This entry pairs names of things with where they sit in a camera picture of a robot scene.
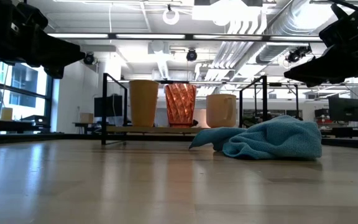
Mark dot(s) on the large window with dark frame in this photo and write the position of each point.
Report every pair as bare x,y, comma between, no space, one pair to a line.
26,90

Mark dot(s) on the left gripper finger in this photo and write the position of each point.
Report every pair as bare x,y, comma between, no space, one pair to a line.
54,71
61,53

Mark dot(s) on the black desktop device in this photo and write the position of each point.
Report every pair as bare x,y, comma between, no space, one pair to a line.
34,119

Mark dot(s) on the background desk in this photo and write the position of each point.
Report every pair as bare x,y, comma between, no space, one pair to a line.
11,126

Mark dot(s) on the blue microfibre cloth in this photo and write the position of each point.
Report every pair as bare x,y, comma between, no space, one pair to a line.
275,140

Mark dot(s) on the black aluminium rig frame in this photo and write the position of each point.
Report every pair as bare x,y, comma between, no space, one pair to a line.
42,136

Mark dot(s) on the yellow plastic cup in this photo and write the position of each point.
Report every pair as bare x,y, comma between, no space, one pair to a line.
144,104

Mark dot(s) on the silver ventilation duct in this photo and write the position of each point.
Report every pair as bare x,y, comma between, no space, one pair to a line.
278,34

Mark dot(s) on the background black metal frame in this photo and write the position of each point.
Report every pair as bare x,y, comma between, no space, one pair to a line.
275,84

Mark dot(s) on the cardboard box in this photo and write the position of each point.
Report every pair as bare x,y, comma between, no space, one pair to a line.
86,118

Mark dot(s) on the long linear ceiling light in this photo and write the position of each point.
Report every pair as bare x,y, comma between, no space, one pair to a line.
228,37

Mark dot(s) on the black ceiling spotlight cluster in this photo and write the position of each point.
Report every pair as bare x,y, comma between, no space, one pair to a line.
297,54

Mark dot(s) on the beige box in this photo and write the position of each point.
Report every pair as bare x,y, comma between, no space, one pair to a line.
6,114

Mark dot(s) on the red faceted plastic cup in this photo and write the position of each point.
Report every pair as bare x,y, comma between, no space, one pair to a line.
180,105

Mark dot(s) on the black computer monitor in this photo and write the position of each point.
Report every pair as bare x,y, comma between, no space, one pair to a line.
345,109
113,105

